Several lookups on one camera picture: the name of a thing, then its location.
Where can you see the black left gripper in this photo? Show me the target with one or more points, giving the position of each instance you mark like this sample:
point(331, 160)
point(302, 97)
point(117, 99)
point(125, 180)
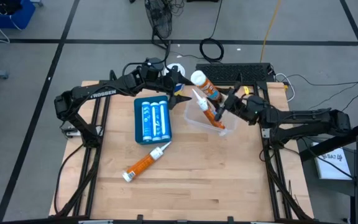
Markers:
point(168, 84)

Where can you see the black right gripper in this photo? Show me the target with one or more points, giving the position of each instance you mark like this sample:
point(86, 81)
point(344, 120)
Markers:
point(239, 104)

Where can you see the orange sealant tube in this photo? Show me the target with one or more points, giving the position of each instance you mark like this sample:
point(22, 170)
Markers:
point(205, 84)
point(211, 115)
point(145, 163)

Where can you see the white Lysol wipes canister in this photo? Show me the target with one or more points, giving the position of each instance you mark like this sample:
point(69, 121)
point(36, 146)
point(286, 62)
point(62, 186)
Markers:
point(176, 69)

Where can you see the clear plastic container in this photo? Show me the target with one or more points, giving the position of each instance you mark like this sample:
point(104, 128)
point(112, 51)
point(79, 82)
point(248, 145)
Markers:
point(197, 119)

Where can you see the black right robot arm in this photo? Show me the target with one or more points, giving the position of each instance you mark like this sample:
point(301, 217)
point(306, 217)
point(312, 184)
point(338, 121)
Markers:
point(306, 123)

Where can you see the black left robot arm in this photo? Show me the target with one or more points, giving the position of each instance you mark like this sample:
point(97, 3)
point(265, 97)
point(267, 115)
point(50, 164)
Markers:
point(98, 93)

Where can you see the black keyboard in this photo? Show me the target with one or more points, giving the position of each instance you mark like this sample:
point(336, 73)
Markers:
point(247, 72)

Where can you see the teal plastic tray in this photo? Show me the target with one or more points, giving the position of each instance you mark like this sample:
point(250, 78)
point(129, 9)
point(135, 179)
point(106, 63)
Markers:
point(137, 124)

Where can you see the black floor fan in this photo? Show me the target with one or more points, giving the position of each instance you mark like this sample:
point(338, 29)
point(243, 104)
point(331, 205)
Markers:
point(160, 18)

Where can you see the black desk beam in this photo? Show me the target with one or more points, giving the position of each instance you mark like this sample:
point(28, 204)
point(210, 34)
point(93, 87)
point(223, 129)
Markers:
point(337, 144)

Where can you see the white paper sheet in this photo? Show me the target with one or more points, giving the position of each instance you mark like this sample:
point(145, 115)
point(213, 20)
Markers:
point(332, 163)

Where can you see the blue plastic bin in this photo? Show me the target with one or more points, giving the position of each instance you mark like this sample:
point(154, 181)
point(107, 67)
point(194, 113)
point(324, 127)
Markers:
point(8, 17)

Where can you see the silver metal bracket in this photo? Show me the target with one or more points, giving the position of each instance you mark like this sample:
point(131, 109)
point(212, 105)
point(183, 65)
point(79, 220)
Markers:
point(266, 133)

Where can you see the black aluminium table frame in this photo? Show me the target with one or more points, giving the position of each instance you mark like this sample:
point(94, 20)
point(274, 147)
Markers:
point(261, 155)

